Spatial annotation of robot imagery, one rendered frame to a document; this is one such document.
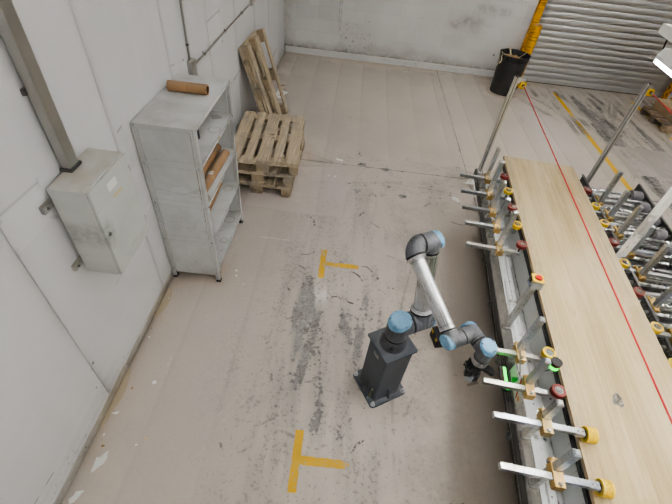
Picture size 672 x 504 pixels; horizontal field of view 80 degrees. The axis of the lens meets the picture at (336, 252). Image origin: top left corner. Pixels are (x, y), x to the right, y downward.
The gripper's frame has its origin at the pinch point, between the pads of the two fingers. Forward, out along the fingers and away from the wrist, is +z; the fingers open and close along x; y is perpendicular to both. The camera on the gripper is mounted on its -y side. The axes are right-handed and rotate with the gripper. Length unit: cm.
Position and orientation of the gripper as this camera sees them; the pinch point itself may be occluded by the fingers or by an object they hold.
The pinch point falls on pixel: (470, 380)
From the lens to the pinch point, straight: 259.1
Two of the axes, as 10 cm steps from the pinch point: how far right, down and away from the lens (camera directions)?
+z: -0.9, 7.1, 7.0
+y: -9.8, -1.8, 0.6
